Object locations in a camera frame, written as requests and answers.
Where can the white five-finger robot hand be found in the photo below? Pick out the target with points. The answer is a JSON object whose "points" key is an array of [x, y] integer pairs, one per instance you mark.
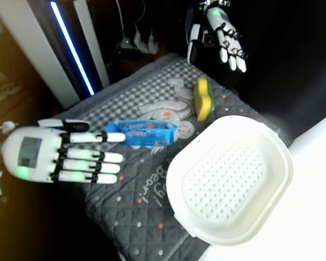
{"points": [[30, 152], [216, 17]]}

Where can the yellow and green sponge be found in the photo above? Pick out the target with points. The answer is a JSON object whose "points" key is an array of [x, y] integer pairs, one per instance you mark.
{"points": [[202, 100]]}

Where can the blue tissue packet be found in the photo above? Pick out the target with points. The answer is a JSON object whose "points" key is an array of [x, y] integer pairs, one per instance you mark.
{"points": [[146, 133]]}

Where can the white power strip with plugs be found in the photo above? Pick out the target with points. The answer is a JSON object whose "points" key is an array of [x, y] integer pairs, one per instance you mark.
{"points": [[142, 42]]}

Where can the white column with dark groove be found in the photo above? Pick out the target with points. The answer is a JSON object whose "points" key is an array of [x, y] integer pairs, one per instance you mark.
{"points": [[38, 54]]}

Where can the blue-white light strip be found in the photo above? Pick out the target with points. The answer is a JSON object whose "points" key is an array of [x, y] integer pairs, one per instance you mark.
{"points": [[72, 49]]}

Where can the grey quilt with bear print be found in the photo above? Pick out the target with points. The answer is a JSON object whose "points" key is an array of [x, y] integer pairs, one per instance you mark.
{"points": [[130, 206]]}

